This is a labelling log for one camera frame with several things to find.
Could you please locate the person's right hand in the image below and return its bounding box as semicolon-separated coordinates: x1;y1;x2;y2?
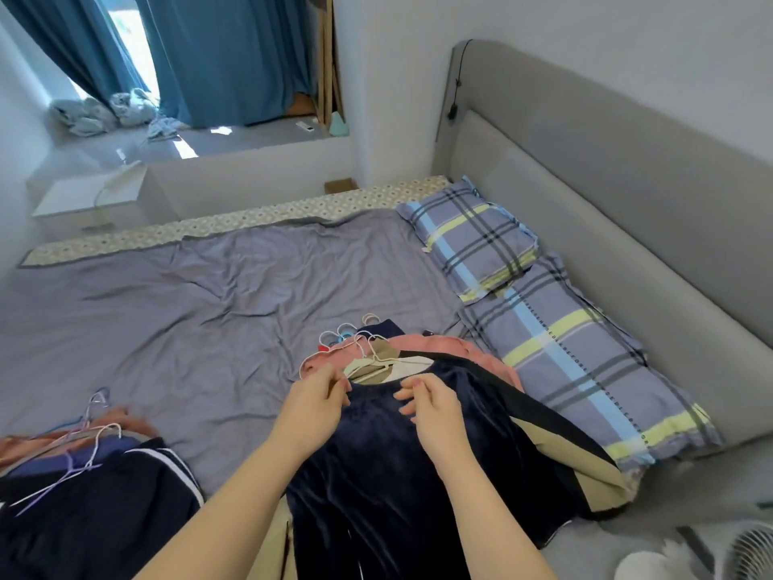
393;374;465;463

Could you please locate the person's left hand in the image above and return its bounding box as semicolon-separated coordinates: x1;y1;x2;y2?
278;361;352;460

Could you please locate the navy velvet garment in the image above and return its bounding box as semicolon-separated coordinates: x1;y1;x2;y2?
285;356;582;580

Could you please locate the person's left forearm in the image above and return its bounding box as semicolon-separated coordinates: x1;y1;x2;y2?
134;431;318;580

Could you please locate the person's right forearm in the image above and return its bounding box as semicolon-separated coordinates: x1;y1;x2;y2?
423;442;559;580

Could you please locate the pink garment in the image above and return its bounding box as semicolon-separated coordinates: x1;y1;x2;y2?
300;333;524;394

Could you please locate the dark blue folded garment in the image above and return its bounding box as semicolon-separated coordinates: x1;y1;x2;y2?
361;319;407;344

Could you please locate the grey bed sheet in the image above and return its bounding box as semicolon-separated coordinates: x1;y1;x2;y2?
0;208;484;497

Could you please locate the small plaid pillow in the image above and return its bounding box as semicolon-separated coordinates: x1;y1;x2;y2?
395;176;540;304

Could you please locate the large plaid pillow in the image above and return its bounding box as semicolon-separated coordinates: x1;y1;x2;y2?
460;253;725;473

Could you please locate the patterned mattress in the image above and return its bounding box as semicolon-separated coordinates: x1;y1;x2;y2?
20;175;453;267

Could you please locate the orange garment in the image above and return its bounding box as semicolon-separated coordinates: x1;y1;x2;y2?
0;407;159;473

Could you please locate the light blue clothes hanger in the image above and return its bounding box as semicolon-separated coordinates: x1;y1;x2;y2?
29;387;113;443

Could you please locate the pale pink clothes hanger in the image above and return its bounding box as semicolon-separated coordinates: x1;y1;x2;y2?
35;423;123;467

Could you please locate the black garment with white stripes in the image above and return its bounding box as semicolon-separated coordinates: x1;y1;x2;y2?
0;437;207;580

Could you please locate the white round object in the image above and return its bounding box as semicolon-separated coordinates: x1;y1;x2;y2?
614;539;684;580

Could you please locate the purple clothes hanger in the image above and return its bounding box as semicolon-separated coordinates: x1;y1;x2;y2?
12;448;105;518

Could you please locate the grey upholstered headboard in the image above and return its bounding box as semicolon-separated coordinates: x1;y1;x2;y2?
432;39;773;455

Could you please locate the white nightstand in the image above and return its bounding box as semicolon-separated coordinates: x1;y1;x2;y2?
31;164;177;241

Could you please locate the small crumpled blue cloth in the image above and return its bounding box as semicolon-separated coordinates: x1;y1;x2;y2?
146;117;183;142

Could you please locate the light blue crumpled cloth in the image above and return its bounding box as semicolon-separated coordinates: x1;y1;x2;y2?
109;88;160;128
51;97;119;138

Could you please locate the blue curtain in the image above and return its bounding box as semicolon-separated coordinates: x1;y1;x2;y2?
0;0;135;107
133;0;319;129

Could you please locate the white electric fan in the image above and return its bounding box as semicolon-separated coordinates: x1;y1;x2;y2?
720;524;773;580

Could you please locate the black cable with switch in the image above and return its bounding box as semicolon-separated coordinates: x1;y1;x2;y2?
446;41;474;122

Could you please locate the wooden frame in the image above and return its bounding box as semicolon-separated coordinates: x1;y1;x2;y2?
316;0;344;128

